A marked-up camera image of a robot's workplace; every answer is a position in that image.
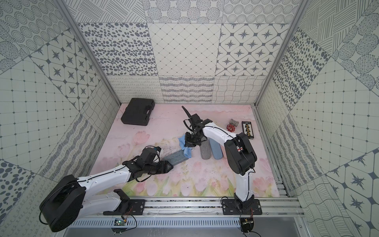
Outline controller board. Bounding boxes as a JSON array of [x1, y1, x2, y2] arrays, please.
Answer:
[[111, 219, 127, 234], [239, 217, 255, 234]]

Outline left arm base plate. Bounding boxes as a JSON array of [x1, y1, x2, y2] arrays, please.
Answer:
[[103, 199, 146, 216]]

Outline aluminium rail frame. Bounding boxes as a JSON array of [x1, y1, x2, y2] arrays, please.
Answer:
[[60, 197, 306, 218]]

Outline left controller board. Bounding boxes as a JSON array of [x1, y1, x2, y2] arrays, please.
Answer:
[[111, 219, 127, 234]]

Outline red and black clip cables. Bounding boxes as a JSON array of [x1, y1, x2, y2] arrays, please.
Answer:
[[226, 118, 240, 133]]

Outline blue microfiber cloth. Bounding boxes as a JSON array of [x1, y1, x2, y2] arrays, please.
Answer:
[[178, 135, 193, 159]]

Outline white vent grille strip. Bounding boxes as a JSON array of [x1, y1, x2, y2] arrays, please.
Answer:
[[70, 217, 240, 228]]

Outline right controller board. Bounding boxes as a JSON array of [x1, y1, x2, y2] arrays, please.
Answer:
[[239, 217, 255, 234]]

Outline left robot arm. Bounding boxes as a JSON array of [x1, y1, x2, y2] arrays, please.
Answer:
[[38, 146, 174, 232]]

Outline black box with figures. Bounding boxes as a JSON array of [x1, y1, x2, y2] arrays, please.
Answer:
[[241, 121, 254, 139]]

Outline black plastic tool case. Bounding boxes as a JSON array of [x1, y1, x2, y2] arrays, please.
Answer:
[[121, 98, 155, 126]]

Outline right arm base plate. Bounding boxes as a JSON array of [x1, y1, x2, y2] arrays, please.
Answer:
[[220, 195, 263, 216]]

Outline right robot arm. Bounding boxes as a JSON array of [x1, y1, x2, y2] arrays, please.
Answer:
[[183, 110, 257, 204]]

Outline blue eyeglass case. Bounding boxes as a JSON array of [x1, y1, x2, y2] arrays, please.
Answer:
[[209, 139, 223, 160]]

